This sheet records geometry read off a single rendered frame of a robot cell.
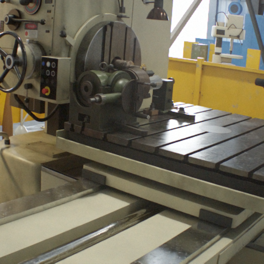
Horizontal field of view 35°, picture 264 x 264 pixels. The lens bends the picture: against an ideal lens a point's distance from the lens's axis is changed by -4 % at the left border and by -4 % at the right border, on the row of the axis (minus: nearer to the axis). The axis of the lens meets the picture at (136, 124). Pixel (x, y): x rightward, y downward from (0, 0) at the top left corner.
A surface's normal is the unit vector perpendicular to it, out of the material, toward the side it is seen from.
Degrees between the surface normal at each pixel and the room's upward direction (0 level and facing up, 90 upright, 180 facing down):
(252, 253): 90
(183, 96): 90
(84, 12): 90
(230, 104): 90
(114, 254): 0
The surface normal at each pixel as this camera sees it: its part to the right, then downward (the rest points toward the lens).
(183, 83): -0.60, 0.13
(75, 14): 0.79, 0.19
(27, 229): 0.07, -0.97
